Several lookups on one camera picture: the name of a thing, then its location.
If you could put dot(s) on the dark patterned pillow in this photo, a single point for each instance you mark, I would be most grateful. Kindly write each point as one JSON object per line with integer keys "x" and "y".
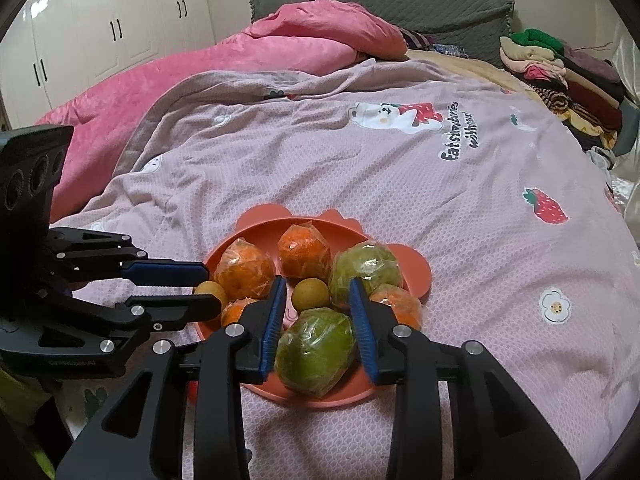
{"x": 425, "y": 40}

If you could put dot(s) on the coral silicone plate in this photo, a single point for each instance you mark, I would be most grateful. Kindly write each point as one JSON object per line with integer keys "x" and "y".
{"x": 305, "y": 394}

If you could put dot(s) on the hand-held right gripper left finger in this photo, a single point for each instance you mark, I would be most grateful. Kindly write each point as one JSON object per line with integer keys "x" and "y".
{"x": 274, "y": 330}

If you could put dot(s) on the white wardrobe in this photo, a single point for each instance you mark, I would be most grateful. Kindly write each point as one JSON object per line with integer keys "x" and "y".
{"x": 100, "y": 25}

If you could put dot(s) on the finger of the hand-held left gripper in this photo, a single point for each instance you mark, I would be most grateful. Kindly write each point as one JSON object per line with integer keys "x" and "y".
{"x": 170, "y": 271}
{"x": 170, "y": 310}

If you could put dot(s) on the person's left forearm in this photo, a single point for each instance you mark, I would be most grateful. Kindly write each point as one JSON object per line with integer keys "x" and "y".
{"x": 17, "y": 392}

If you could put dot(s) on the beige bed sheet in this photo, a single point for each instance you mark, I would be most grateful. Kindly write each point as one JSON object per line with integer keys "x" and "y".
{"x": 475, "y": 67}

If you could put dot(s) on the plastic-wrapped orange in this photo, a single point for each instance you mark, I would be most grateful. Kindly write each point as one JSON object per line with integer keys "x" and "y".
{"x": 397, "y": 305}
{"x": 302, "y": 252}
{"x": 245, "y": 270}
{"x": 235, "y": 312}

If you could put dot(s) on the lilac printed blanket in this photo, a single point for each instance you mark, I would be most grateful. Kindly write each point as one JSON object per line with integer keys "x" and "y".
{"x": 450, "y": 185}

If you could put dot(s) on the small yellow round fruit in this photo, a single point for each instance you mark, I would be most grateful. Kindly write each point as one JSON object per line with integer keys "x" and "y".
{"x": 210, "y": 289}
{"x": 310, "y": 294}

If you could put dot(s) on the grey quilted headboard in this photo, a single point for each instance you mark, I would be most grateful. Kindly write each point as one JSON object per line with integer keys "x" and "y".
{"x": 400, "y": 5}

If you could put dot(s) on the pink duvet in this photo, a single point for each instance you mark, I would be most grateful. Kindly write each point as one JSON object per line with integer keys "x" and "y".
{"x": 200, "y": 75}

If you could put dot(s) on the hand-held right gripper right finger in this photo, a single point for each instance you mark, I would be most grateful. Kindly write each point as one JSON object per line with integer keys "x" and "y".
{"x": 361, "y": 330}

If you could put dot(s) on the stack of folded clothes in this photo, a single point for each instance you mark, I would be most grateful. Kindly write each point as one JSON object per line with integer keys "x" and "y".
{"x": 575, "y": 85}

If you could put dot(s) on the plastic-wrapped green citrus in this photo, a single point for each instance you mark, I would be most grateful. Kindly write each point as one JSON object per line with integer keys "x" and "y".
{"x": 365, "y": 267}
{"x": 315, "y": 350}

